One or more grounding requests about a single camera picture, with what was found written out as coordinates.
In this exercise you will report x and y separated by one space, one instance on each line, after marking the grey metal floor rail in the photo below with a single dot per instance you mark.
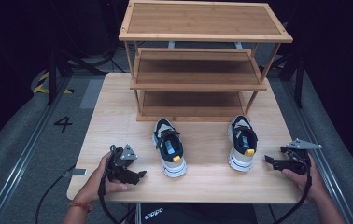
327 155
25 152

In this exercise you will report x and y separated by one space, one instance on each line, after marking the navy and beige sneaker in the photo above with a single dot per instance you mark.
171 149
243 146

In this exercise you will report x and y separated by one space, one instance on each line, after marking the person's right hand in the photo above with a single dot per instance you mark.
308 183

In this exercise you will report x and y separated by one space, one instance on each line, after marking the person's black shorts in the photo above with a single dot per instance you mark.
196 214

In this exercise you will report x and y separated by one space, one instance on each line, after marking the yellow and black floor tape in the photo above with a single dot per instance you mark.
42 85

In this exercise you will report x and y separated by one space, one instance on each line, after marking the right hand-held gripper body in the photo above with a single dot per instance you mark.
297 158

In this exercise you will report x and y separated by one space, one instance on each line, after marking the three-tier wooden shoe rack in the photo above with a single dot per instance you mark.
202 21

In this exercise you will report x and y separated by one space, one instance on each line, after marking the person's left hand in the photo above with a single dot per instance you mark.
93 183

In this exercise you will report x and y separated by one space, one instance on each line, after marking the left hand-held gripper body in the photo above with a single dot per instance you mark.
118 161

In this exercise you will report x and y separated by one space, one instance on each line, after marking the black metal stand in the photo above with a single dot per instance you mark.
299 81
52 77

